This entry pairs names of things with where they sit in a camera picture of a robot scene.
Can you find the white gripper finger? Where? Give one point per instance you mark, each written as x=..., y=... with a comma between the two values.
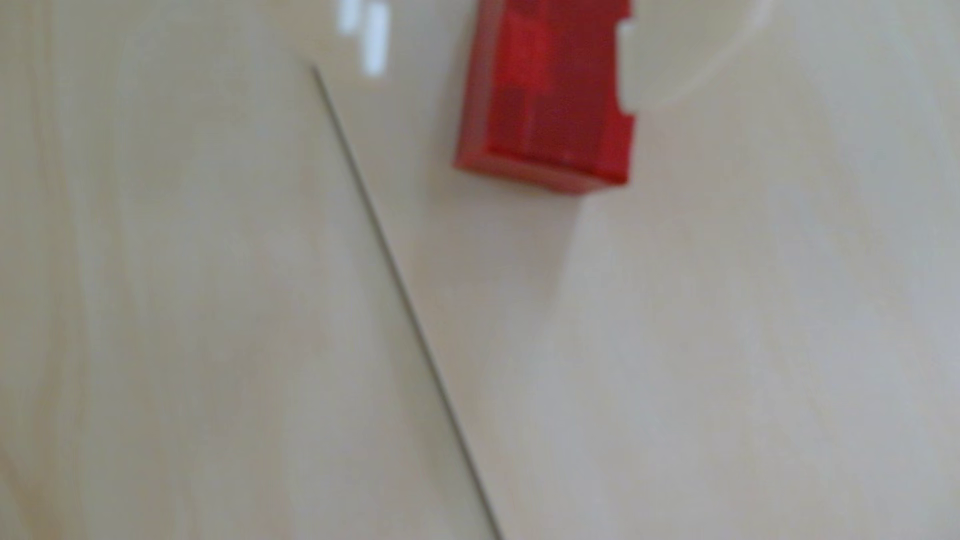
x=682, y=45
x=375, y=37

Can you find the red block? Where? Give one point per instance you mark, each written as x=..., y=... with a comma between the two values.
x=547, y=90

